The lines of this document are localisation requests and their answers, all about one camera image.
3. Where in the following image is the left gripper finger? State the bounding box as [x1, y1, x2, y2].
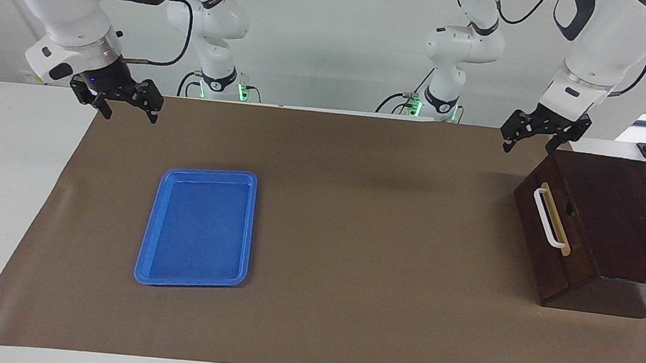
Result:
[544, 110, 592, 158]
[499, 109, 537, 155]

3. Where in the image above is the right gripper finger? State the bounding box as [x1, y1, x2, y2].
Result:
[129, 77, 166, 125]
[67, 74, 116, 120]

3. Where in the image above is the white drawer handle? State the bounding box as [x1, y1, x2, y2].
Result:
[528, 187, 573, 251]

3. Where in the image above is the dark wooden drawer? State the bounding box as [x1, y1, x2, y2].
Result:
[503, 148, 613, 312]

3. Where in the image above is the dark wooden drawer cabinet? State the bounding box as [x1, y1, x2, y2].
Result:
[536, 149, 646, 320]

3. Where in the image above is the blue plastic tray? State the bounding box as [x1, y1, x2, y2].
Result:
[132, 161, 259, 295]

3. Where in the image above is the brown paper table mat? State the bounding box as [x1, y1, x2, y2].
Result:
[0, 79, 646, 363]

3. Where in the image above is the black base power cable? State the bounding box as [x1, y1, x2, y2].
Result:
[374, 89, 422, 118]
[176, 68, 205, 99]

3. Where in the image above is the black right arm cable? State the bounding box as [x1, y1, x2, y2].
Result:
[120, 0, 196, 68]

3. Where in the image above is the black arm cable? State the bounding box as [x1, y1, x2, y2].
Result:
[120, 0, 196, 68]
[486, 0, 646, 102]

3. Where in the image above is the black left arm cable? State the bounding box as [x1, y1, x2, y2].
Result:
[486, 0, 646, 102]

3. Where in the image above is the tan wooden handle strip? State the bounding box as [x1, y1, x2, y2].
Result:
[534, 182, 578, 257]

